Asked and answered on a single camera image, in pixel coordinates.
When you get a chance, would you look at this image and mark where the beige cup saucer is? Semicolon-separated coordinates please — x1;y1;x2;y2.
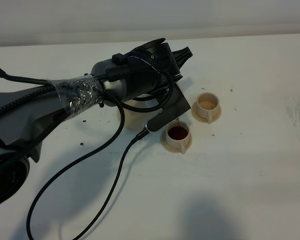
160;131;192;155
191;102;222;124

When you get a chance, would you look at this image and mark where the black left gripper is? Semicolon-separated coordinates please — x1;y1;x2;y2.
122;38;193;99

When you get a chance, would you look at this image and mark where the beige teacup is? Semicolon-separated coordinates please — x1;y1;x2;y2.
196;92;220;110
165;120;191;154

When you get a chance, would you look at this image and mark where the far beige teacup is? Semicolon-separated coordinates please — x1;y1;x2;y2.
196;92;220;110

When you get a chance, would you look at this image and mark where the beige teapot saucer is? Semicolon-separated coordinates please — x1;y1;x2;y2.
123;109;147;131

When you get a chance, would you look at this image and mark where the near beige cup saucer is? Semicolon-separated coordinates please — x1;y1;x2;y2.
160;131;192;155

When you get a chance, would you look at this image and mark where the beige ceramic teapot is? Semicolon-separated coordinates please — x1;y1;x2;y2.
119;82;183;131

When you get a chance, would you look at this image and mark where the far beige cup saucer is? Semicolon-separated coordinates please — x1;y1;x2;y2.
191;102;222;124

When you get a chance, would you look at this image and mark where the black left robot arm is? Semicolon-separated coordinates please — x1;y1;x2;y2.
0;38;193;204

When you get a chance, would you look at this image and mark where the near beige teacup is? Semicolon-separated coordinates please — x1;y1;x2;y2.
165;120;191;154

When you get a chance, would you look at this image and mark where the black braided camera cable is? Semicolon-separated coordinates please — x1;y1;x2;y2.
0;49;183;240

